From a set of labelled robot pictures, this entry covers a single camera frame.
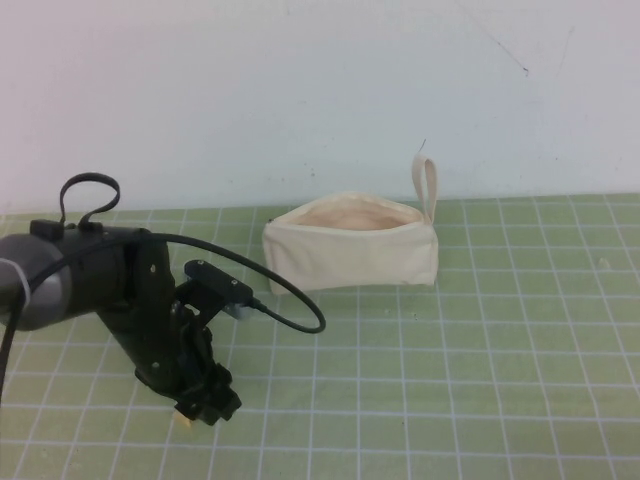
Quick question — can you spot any cream fabric pencil case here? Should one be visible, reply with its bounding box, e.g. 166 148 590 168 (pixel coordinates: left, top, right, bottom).
263 153 441 296

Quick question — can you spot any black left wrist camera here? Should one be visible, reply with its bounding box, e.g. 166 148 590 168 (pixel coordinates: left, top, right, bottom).
175 258 255 323

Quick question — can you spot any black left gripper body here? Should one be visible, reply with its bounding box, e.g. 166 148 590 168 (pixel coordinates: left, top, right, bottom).
106 242 222 402

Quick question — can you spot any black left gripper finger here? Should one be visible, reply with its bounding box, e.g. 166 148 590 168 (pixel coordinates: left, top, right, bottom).
213 364 244 422
172 372 222 426

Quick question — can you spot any black camera cable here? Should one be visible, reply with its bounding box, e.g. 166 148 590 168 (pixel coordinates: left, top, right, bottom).
0 230 327 401

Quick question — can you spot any green grid cutting mat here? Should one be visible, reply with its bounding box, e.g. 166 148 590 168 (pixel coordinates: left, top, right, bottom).
0 192 640 480

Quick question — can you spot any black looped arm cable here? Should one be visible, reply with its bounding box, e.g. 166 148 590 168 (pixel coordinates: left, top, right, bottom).
29 171 122 236

